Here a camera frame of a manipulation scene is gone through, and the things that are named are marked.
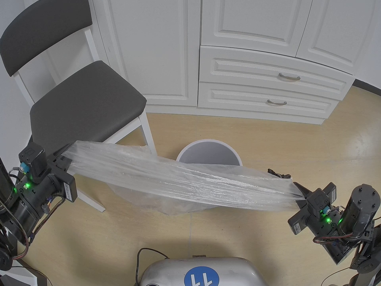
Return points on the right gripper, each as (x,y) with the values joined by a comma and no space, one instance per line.
(321,226)

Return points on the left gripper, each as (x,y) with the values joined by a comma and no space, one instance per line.
(44,192)

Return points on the black plastic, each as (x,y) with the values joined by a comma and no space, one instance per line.
(276,173)

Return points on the clear plastic bag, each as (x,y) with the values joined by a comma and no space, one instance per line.
(178,177)

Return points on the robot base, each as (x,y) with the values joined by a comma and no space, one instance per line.
(178,273)

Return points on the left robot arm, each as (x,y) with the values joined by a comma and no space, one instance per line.
(17,216)

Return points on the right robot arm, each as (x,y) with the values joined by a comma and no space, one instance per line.
(361,204)

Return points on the pale grey trash bin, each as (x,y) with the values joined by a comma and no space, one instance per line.
(208,152)

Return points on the white chair grey seat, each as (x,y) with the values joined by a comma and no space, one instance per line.
(44,25)

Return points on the white wardrobe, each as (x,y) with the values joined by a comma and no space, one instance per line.
(253,10)

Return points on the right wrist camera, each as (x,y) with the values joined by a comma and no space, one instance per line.
(317,201)

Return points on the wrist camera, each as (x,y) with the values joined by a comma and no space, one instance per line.
(34,159)
(317,201)

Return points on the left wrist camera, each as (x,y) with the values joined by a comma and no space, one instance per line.
(34,159)

